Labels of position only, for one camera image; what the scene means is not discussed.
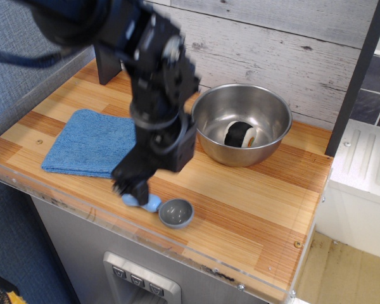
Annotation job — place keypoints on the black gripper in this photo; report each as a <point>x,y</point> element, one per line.
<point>169,149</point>

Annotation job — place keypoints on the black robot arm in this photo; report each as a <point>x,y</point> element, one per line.
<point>162,77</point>

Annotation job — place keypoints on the dark grey right post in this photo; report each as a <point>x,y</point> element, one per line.
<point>363,63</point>

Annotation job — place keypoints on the blue handled grey spoon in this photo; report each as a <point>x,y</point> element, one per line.
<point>174,213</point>

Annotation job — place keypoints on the yellow object at corner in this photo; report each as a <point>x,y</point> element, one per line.
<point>15,299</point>

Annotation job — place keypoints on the clear acrylic edge guard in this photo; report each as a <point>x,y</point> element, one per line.
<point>250,225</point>

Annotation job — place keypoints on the toy sushi roll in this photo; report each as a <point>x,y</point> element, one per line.
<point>239,134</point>

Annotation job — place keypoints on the silver dispenser button panel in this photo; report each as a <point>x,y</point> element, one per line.
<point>133,283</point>

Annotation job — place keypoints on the blue folded cloth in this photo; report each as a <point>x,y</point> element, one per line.
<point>91,144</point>

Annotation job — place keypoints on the stainless steel bowl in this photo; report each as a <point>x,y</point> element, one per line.
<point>267,112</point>

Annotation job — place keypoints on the white toy sink unit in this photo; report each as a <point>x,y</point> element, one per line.
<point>350,207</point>

